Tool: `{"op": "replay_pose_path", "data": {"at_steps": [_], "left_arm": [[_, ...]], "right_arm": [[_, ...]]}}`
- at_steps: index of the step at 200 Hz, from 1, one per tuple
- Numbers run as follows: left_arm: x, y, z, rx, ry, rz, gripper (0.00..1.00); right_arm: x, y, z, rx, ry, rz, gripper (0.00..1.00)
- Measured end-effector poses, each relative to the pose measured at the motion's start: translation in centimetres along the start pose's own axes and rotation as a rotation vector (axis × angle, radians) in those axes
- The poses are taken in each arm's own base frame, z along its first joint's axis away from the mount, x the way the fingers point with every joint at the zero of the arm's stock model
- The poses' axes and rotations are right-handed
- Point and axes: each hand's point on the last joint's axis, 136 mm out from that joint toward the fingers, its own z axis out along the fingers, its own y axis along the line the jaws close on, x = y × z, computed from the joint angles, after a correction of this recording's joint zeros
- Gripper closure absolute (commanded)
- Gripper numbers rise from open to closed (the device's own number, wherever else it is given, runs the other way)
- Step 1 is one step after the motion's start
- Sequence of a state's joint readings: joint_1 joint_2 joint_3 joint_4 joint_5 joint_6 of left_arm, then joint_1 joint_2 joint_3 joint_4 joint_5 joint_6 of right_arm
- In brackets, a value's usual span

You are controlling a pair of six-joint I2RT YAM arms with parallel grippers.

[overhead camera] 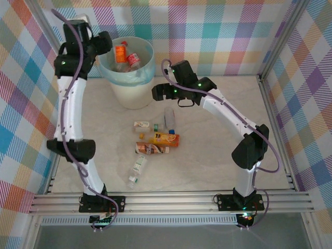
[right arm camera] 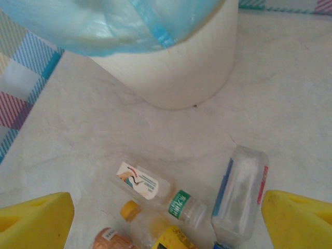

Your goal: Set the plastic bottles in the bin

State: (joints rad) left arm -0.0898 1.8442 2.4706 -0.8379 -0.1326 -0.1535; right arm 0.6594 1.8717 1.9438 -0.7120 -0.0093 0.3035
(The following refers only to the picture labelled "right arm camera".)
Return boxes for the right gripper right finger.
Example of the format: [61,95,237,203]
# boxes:
[260,190,332,249]

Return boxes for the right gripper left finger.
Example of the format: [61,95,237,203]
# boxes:
[0,191,75,249]

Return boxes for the square clear bottle blue cap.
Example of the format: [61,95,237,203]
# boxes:
[210,145,270,249]

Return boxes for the brown coffee bottle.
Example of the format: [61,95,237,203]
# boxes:
[93,227,135,249]

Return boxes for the clear bottle crane label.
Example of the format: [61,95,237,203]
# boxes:
[111,161,208,229]

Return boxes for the yellow cap juice bottle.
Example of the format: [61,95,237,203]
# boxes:
[120,200,200,249]

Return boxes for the white round bin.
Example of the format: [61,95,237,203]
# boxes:
[89,0,239,111]

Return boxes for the blue plastic bin liner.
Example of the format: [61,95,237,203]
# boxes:
[0,0,226,57]

